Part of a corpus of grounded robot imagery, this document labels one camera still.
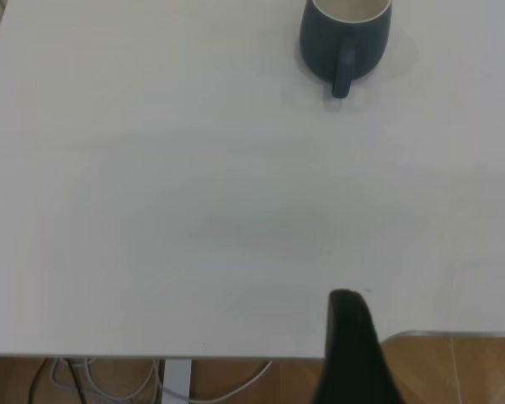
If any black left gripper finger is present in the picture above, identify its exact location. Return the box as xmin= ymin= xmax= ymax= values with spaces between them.
xmin=310 ymin=289 xmax=407 ymax=404

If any white metal table leg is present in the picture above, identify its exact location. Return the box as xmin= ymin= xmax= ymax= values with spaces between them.
xmin=162 ymin=359 xmax=194 ymax=399

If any black cable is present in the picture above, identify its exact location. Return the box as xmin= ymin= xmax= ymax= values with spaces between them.
xmin=27 ymin=357 xmax=50 ymax=404
xmin=63 ymin=357 xmax=88 ymax=404

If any dark grey ceramic mug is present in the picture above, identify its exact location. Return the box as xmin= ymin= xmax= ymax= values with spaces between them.
xmin=299 ymin=0 xmax=392 ymax=100

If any white cable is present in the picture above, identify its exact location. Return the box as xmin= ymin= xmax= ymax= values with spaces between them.
xmin=83 ymin=357 xmax=274 ymax=401

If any grey cable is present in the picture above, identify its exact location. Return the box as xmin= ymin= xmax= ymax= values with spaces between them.
xmin=50 ymin=357 xmax=161 ymax=404

